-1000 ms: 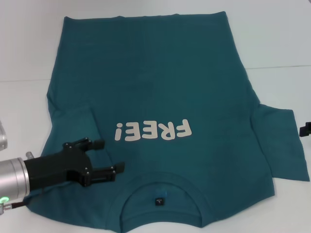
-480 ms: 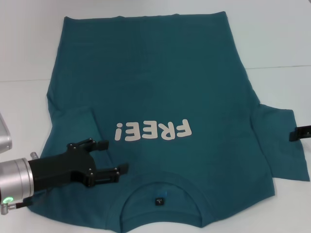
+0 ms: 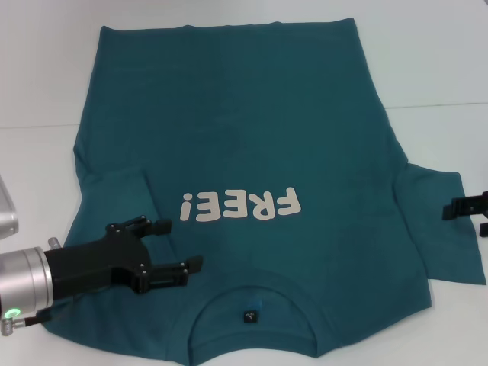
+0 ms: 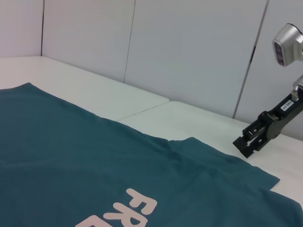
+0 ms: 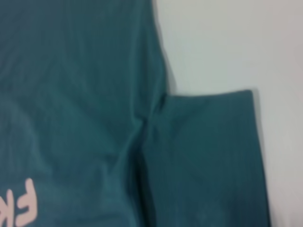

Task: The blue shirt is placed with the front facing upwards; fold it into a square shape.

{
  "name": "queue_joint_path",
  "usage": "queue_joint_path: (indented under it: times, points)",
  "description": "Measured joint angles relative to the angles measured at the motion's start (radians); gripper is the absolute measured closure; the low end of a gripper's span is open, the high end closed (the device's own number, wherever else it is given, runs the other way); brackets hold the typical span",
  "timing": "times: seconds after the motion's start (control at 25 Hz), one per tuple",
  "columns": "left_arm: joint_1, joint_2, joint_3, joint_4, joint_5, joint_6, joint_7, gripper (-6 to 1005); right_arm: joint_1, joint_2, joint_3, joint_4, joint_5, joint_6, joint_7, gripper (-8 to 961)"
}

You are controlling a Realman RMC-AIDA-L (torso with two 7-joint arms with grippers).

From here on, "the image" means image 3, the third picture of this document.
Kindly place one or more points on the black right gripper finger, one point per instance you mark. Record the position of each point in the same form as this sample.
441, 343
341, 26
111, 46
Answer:
469, 206
484, 228

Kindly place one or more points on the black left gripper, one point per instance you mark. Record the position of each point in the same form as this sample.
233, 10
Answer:
95, 263

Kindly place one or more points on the teal shirt with FREE print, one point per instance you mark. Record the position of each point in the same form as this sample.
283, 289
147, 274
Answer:
248, 126

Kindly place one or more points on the left wrist camera housing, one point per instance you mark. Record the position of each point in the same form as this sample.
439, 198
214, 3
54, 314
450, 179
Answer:
7, 221

